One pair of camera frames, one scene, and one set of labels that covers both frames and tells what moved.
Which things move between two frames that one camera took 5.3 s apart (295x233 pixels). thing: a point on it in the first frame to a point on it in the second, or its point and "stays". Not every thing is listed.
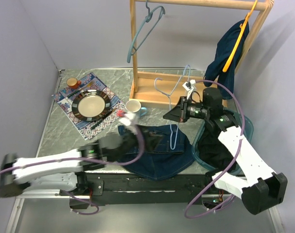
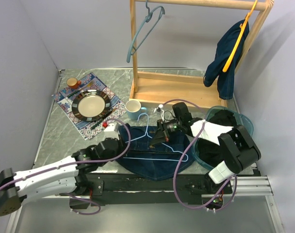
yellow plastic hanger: [242, 26] stays
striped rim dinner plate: [91, 105] stays
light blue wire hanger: [169, 100] to [148, 134]
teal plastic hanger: [147, 19] stays
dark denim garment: [167, 150] stays
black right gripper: [179, 112] to [162, 136]
